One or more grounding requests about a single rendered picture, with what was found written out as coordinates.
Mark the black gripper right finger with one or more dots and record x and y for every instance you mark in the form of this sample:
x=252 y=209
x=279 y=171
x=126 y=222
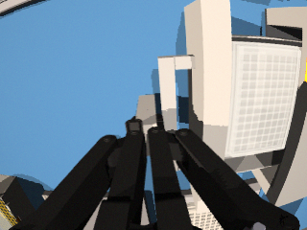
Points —
x=228 y=197

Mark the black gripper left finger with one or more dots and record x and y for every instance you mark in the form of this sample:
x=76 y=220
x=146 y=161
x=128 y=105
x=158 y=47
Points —
x=71 y=205

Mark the blue flat mat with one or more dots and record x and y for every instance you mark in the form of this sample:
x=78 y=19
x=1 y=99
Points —
x=71 y=71

